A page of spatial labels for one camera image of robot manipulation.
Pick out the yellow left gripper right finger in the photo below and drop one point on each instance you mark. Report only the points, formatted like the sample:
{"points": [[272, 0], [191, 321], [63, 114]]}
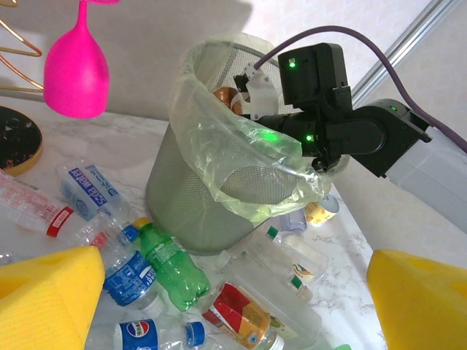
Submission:
{"points": [[419, 302]]}

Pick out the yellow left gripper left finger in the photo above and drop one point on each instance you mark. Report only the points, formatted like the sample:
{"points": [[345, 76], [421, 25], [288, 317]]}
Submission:
{"points": [[47, 299]]}

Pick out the crushed clear bottle red cap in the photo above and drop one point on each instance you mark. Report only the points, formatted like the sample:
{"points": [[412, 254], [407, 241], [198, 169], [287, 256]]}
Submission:
{"points": [[100, 238]]}

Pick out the clear bottle blue text label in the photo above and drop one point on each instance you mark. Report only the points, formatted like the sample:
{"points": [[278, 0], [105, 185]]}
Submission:
{"points": [[127, 277]]}

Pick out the plain green plastic bottle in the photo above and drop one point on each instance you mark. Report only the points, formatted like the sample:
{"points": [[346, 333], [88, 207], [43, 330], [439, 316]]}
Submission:
{"points": [[343, 347]]}

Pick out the Pepsi label bottle blue cap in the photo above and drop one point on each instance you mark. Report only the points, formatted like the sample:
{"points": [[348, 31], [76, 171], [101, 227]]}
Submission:
{"points": [[140, 333]]}

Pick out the clear bottle white cap green band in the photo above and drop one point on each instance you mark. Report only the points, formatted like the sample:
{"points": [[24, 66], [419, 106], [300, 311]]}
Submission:
{"points": [[304, 293]]}

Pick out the soda water label bottle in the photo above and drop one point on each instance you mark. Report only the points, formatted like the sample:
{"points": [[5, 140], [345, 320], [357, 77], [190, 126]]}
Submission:
{"points": [[85, 186]]}

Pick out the green Sprite bottle yellow cap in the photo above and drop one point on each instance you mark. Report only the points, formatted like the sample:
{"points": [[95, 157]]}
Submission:
{"points": [[168, 262]]}

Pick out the clear bottle green label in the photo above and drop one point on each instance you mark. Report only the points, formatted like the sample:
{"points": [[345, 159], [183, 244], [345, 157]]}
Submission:
{"points": [[284, 251]]}

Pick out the red orange label bottle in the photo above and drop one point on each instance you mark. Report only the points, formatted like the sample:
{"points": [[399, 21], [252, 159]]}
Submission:
{"points": [[237, 313]]}

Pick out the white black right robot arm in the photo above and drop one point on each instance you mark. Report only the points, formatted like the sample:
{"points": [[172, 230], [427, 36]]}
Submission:
{"points": [[438, 175]]}

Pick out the pale green plastic bin liner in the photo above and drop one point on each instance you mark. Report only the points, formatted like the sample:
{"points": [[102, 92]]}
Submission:
{"points": [[204, 120]]}

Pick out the grey metal mesh bin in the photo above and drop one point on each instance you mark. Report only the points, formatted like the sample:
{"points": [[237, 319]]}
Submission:
{"points": [[182, 204]]}

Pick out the small yellow yogurt bottle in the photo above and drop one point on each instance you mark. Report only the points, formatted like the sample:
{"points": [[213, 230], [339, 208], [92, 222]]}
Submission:
{"points": [[319, 213]]}

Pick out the clear bottle red label cap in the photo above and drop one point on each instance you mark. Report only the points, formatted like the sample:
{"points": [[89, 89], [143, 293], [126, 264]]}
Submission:
{"points": [[25, 208]]}

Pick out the pale blue clear bottle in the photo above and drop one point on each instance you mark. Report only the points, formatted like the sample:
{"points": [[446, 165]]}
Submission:
{"points": [[293, 222]]}

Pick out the brown label bottle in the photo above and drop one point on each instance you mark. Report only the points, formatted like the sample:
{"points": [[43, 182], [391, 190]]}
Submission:
{"points": [[224, 95]]}

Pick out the long clear rectangular bottle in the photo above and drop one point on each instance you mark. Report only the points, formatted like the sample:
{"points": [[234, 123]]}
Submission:
{"points": [[303, 321]]}

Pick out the pink wine glass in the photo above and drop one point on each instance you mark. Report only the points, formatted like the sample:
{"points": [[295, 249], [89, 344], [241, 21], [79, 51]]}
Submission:
{"points": [[74, 73]]}

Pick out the aluminium frame post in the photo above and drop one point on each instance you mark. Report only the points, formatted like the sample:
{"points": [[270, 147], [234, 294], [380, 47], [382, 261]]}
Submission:
{"points": [[401, 47]]}

